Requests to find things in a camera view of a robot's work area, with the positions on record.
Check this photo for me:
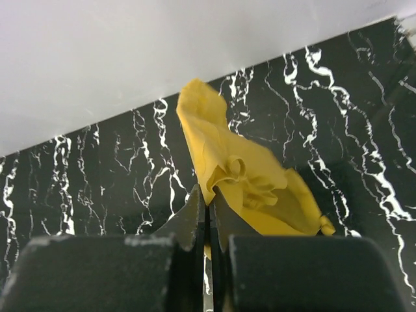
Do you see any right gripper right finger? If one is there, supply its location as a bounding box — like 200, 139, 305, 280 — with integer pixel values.
209, 187, 260, 311

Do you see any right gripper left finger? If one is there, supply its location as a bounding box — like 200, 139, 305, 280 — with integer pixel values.
155, 185, 205, 311

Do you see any yellow mesh bra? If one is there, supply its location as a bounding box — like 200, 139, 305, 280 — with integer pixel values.
175, 77, 336, 261

